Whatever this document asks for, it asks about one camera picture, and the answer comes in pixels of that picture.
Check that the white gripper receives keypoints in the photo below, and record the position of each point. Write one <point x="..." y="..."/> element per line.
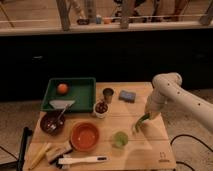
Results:
<point x="153" y="106"/>

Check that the green pepper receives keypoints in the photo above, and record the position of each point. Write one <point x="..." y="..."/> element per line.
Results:
<point x="136" y="126"/>

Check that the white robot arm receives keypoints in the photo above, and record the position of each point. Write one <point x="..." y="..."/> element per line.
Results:
<point x="168" y="86"/>

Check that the green plastic cup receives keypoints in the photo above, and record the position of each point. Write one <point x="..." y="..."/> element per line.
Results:
<point x="119" y="139"/>

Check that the small metal cup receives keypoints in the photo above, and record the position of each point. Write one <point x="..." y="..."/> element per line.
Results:
<point x="108" y="94"/>

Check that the white cup with dark contents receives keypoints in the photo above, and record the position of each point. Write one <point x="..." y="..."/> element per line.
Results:
<point x="100" y="109"/>

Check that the blue sponge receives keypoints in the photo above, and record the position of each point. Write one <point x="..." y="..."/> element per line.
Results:
<point x="127" y="96"/>

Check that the orange bowl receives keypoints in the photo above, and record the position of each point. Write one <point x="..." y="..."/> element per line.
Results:
<point x="84" y="136"/>

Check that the green plastic tray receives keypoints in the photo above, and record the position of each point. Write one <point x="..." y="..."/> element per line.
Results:
<point x="82" y="91"/>

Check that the orange fruit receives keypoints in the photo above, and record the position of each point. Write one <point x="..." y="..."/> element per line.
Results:
<point x="62" y="88"/>

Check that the white folded paper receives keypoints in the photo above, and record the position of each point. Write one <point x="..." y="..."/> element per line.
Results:
<point x="61" y="104"/>

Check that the metal spoon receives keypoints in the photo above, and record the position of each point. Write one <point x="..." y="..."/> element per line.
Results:
<point x="61" y="114"/>

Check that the dark brown bowl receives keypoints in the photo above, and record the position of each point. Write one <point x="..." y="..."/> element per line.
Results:
<point x="51" y="123"/>

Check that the wooden block brush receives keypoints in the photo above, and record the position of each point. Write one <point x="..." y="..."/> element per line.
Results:
<point x="54" y="153"/>

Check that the white handled knife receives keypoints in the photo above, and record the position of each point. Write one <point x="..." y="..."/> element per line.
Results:
<point x="92" y="159"/>

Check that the black chair frame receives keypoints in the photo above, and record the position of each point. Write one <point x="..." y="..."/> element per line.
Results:
<point x="19" y="160"/>

